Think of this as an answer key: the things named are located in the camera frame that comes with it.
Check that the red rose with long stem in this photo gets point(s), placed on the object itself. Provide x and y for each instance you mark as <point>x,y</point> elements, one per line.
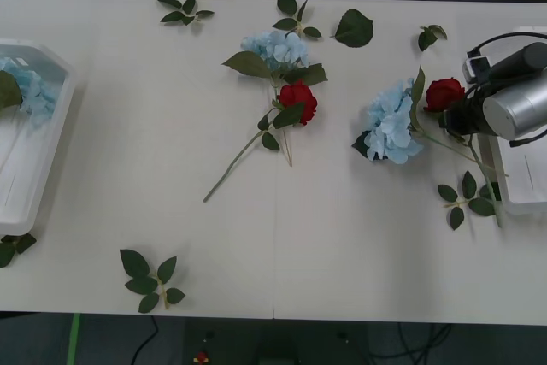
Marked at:
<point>444,93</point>

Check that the red rose with curved stem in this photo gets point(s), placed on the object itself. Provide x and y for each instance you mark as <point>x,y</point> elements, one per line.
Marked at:
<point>299,100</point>

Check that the small loose green leaf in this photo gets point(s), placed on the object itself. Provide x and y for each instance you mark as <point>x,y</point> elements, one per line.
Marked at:
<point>426,40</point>

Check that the red button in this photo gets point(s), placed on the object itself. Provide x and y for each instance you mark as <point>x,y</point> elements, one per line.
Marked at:
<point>201,357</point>

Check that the shallow white box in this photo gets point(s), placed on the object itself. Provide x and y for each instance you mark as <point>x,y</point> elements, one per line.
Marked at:
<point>25,168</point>
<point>525,177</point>

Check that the large loose green leaf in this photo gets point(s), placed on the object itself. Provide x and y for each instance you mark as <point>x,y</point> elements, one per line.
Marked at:
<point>354,27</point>

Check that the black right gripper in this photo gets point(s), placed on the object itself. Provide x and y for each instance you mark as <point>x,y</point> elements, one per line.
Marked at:
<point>463,115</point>

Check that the pale blue flower, long stem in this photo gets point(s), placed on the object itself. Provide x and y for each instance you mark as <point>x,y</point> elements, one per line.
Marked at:
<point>393,125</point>

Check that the pale blue flower, broad leaves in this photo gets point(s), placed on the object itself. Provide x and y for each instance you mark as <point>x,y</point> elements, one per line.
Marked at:
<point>278,46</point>

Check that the loose twig with green leaves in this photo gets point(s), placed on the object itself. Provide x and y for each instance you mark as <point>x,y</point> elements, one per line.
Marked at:
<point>25,243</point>
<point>134,262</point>
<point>286,5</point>
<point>469,183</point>
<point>187,5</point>

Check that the pale grey right wrist camera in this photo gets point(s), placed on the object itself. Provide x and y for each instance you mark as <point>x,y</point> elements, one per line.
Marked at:
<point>472,68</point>

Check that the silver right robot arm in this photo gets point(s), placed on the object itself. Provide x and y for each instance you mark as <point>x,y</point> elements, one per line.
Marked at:
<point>517,108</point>

